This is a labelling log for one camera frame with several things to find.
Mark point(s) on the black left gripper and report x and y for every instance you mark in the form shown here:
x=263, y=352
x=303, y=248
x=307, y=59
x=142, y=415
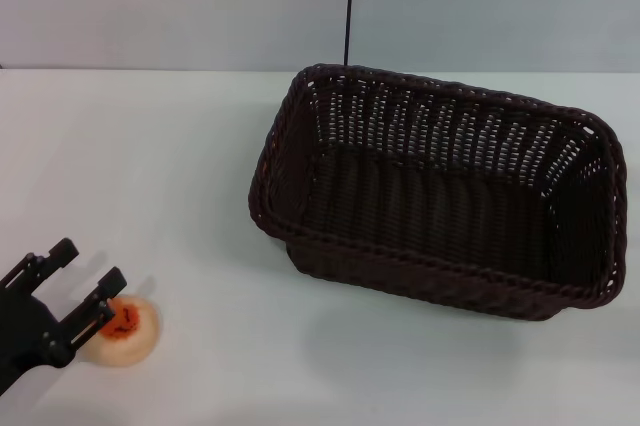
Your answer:
x=25, y=331

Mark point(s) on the dark brown woven basket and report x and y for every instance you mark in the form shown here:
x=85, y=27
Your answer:
x=430, y=226

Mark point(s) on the round bun with orange centre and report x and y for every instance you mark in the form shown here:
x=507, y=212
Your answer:
x=137, y=338

